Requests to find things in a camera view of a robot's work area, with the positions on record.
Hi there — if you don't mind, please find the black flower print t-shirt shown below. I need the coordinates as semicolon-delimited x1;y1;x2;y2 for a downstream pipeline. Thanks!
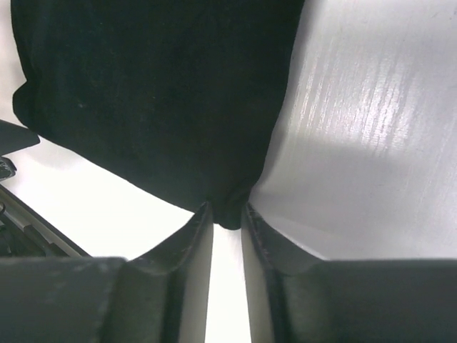
11;1;303;229

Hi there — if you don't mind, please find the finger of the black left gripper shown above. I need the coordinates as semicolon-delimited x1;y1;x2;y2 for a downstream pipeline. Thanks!
0;120;40;155
0;156;17;182

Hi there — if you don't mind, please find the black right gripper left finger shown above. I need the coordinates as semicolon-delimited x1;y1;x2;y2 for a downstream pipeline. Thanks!
1;204;213;342

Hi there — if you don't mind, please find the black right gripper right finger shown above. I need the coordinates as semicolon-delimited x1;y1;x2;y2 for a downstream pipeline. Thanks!
241;206;456;342

